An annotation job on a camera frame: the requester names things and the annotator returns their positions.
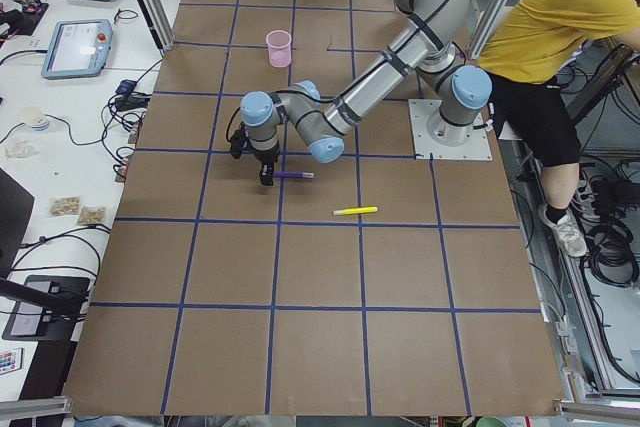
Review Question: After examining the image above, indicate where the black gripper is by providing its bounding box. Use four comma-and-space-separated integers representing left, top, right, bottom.
229, 128, 279, 186

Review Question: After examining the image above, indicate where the purple pen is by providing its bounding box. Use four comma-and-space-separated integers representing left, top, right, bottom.
273, 171, 315, 180

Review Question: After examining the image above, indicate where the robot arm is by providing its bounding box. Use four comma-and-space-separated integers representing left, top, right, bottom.
228, 0, 492, 186

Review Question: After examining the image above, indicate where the pink mesh cup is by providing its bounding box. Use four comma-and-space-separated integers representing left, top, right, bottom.
265, 30, 292, 68

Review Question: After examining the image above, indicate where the yellow pen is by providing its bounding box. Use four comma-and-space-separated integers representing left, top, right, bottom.
332, 206, 378, 216

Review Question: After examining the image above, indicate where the near teach pendant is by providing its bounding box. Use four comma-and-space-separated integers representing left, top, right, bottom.
41, 19, 113, 80

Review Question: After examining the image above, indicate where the person in yellow shirt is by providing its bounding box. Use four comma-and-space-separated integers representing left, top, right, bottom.
478, 0, 639, 257

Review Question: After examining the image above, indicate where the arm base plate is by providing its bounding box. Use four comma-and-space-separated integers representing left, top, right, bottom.
408, 99, 492, 161

